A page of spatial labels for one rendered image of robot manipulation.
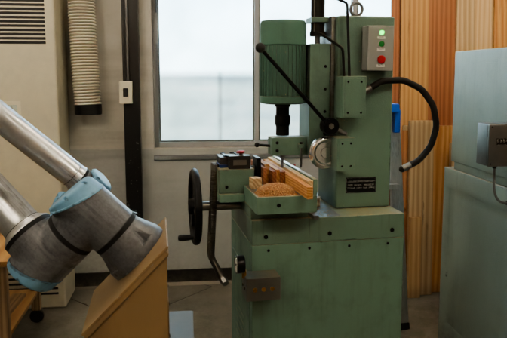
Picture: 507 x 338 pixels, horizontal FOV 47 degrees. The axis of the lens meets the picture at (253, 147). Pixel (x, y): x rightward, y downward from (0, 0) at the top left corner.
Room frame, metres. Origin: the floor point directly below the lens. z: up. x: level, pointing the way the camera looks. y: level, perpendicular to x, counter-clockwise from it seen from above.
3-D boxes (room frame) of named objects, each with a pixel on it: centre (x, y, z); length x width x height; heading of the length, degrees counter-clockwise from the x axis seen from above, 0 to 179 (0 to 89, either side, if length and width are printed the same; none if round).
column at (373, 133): (2.30, -0.40, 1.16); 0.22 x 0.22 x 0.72; 12
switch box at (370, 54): (2.16, -0.45, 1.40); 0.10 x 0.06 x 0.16; 102
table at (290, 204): (2.21, -0.01, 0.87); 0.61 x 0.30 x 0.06; 12
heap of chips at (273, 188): (1.97, -0.08, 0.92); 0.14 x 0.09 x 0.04; 102
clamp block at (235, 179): (2.19, 0.08, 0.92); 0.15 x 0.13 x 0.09; 12
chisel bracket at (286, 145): (2.24, -0.13, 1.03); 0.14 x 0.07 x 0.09; 102
